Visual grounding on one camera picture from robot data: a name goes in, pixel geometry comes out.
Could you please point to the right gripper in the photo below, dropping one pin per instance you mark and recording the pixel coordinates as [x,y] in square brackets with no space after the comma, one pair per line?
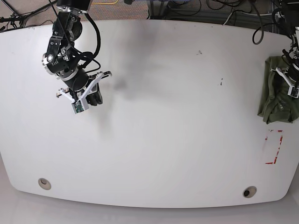
[79,86]

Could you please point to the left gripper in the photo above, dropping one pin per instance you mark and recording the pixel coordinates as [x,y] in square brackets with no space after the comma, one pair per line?
[289,75]

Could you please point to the olive green T-shirt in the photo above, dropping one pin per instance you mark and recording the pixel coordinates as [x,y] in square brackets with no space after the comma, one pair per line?
[275,104]

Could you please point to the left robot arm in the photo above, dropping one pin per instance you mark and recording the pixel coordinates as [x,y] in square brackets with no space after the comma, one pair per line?
[286,19]

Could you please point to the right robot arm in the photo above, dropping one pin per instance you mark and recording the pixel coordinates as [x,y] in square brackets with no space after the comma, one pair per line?
[76,69]

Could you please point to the red tape rectangle marking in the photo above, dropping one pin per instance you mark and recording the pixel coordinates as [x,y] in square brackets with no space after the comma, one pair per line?
[272,145]

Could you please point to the black tripod stand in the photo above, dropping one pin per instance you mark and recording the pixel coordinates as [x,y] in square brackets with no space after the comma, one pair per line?
[17,20]

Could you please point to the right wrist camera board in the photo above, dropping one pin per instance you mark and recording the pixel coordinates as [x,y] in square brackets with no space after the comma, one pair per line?
[79,106]

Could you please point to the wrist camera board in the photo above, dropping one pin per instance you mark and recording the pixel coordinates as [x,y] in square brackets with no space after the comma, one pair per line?
[79,106]
[293,91]

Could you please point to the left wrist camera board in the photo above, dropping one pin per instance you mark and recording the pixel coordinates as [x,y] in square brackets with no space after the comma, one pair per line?
[293,91]

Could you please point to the left table cable grommet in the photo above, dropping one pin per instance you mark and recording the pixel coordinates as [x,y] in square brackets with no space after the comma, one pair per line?
[44,184]

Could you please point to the table cable grommet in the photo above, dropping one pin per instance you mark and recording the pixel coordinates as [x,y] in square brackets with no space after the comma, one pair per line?
[44,184]
[249,192]

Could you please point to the right table cable grommet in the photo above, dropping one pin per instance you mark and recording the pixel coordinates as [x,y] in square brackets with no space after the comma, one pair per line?
[249,192]

